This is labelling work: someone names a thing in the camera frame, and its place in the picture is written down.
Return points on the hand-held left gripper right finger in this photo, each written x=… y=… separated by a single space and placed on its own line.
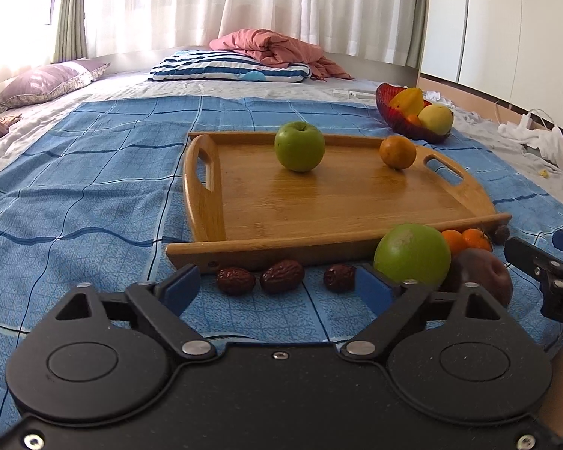
x=374 y=290

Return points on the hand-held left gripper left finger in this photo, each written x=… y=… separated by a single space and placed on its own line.
x=183 y=287

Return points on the dried red date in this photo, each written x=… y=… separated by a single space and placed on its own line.
x=501 y=234
x=235 y=281
x=281 y=276
x=339 y=277

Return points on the dark purple round fruit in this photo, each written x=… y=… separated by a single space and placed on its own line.
x=488 y=276

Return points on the small tangerine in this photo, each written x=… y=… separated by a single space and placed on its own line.
x=477 y=240
x=454 y=241

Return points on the large green apple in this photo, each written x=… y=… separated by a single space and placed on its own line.
x=412 y=254

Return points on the wooden serving tray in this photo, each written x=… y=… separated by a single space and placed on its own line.
x=338 y=197

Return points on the white crumpled cloth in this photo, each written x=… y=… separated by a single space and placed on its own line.
x=544 y=143

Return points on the blue checked blanket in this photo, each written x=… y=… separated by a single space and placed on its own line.
x=98 y=187

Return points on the large orange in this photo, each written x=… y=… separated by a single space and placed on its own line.
x=398 y=152

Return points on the small green apple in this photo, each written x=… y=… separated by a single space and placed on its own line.
x=299 y=146

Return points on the red glass fruit bowl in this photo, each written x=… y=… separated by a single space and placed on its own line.
x=403 y=126

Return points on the orange fruit in bowl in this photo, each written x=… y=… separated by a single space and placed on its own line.
x=414 y=121

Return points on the white crumpled tissue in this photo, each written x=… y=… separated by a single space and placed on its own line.
x=438 y=98

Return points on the yellow star fruit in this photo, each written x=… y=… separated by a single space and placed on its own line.
x=408 y=101

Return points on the white flat box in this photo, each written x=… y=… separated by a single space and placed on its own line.
x=352 y=94

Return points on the blue white striped pillow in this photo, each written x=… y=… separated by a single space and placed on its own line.
x=216 y=68

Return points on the white wardrobe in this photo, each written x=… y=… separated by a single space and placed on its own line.
x=511 y=23

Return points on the purple floral pillow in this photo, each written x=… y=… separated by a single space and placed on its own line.
x=47 y=82

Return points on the pink crumpled quilt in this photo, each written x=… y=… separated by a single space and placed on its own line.
x=272 y=47

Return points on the grey green curtain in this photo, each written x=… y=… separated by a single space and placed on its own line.
x=70 y=14
x=418 y=14

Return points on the white sheer curtain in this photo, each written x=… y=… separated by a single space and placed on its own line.
x=244 y=4

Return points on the peach wooden bed frame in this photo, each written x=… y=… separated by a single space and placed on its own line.
x=474 y=98

